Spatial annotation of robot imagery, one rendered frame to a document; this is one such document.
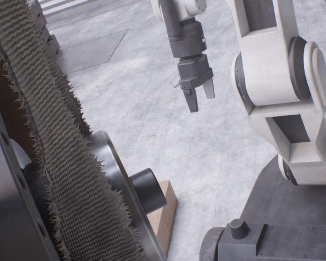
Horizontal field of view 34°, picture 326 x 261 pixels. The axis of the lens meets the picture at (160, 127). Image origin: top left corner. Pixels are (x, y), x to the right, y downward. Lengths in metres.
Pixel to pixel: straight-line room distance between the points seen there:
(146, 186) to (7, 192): 0.20
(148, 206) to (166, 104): 2.38
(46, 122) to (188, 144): 2.02
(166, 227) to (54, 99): 1.48
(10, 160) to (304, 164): 1.14
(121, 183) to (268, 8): 0.84
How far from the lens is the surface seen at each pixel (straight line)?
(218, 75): 2.97
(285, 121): 1.31
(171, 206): 1.94
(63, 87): 0.50
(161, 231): 1.78
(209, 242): 1.46
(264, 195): 1.60
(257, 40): 1.17
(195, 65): 1.30
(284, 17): 1.17
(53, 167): 0.38
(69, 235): 0.41
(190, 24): 1.30
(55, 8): 6.23
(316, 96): 1.19
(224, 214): 1.87
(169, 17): 1.27
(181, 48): 1.30
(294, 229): 1.42
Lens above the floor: 1.10
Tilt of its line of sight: 25 degrees down
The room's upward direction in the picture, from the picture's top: 22 degrees counter-clockwise
